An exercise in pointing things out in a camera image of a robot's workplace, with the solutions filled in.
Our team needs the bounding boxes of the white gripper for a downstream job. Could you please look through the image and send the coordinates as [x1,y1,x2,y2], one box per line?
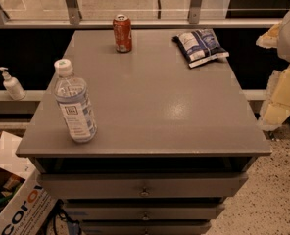
[256,10,290,131]

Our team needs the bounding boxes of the blue label plastic water bottle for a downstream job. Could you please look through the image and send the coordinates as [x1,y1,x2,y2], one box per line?
[54,59,97,143]

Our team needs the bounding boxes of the white pump dispenser bottle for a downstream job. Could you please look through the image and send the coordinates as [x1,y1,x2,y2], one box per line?
[0,67,25,100]

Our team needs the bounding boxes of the blue white snack bag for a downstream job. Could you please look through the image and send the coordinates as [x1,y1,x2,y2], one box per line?
[172,29,229,69]

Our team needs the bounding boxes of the grey drawer cabinet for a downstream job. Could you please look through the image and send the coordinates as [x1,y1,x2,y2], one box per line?
[15,28,272,235]

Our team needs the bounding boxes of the red soda can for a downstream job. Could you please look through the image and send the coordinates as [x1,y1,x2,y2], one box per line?
[113,14,132,53]

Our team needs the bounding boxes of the top grey drawer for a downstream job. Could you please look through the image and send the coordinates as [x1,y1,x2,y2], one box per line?
[38,173,248,199]

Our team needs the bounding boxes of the grey drawer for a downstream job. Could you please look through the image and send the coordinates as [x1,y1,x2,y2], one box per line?
[64,203,224,221]
[80,220,211,235]
[38,173,248,199]

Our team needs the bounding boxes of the bottom grey drawer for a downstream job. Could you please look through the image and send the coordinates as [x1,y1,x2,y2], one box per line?
[80,220,211,235]

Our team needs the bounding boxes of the middle grey drawer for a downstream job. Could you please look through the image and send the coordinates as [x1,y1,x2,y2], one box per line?
[64,203,224,221]

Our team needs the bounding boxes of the grey metal railing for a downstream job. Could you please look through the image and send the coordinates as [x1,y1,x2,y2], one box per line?
[0,0,290,29]

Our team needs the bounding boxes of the white cardboard box orange letters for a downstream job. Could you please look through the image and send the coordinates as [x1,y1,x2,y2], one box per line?
[0,131,56,235]

